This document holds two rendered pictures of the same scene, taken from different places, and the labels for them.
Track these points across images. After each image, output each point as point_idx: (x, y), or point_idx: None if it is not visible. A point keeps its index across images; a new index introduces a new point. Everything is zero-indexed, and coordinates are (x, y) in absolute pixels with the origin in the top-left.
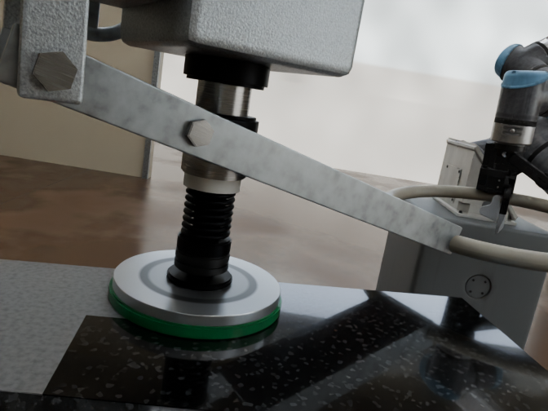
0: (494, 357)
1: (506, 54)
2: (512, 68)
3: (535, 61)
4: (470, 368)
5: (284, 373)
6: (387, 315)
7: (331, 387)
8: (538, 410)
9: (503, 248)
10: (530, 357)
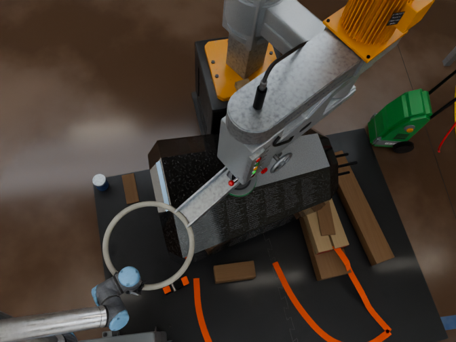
0: (175, 178)
1: (125, 311)
2: (123, 305)
3: (112, 300)
4: (182, 172)
5: (216, 159)
6: (195, 189)
7: (209, 157)
8: (174, 163)
9: (164, 203)
10: (166, 182)
